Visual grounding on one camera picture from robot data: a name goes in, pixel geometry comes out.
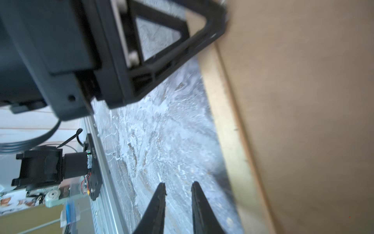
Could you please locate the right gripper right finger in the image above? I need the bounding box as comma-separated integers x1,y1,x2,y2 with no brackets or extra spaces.
191,181,225,234

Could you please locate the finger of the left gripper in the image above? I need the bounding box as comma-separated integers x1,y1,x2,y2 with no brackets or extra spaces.
127,1,228,99

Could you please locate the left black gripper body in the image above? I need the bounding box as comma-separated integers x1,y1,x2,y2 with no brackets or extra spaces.
1,1,134,121

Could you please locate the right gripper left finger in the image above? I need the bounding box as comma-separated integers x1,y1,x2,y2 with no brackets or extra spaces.
133,182,167,234

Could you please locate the wooden picture frame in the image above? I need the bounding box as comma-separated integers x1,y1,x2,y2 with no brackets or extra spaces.
185,8,278,234

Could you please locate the brown backing board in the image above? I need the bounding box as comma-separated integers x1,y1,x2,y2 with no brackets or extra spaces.
218,1,374,234

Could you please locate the green white object outside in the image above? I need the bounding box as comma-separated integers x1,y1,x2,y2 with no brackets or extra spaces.
44,188,70,208

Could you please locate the aluminium rail platform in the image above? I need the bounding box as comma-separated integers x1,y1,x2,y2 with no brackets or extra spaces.
83,116,129,234

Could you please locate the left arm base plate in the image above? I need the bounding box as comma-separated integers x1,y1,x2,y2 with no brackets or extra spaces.
84,134,103,201

